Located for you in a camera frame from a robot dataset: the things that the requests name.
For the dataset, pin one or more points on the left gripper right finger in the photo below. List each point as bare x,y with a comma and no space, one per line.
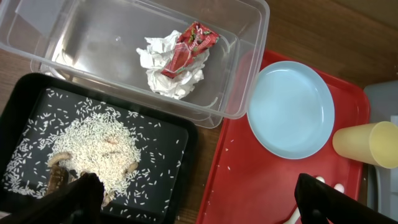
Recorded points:
319,203

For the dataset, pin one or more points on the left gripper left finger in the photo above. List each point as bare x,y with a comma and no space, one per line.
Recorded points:
85,195

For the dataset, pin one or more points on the rice and food scraps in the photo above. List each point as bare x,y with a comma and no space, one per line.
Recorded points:
98,144

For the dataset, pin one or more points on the yellow plastic cup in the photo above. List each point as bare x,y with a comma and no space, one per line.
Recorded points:
367,144

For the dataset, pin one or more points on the light blue plate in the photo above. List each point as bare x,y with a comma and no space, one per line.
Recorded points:
291,112

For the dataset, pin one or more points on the white napkin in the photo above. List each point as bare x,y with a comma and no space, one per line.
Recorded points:
157,55

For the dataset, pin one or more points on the red snack wrapper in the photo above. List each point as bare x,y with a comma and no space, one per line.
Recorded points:
194,41

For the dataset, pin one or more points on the grey dishwasher rack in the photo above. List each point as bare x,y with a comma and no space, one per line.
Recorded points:
382,172

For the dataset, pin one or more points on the black waste tray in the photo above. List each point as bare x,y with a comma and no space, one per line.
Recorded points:
42,107

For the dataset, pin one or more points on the clear plastic waste bin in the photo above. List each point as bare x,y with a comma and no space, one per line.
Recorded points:
94,43

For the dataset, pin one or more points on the white plastic spoon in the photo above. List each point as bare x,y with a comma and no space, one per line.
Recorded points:
296,214

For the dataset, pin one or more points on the red serving tray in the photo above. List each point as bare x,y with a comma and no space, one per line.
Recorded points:
249,184

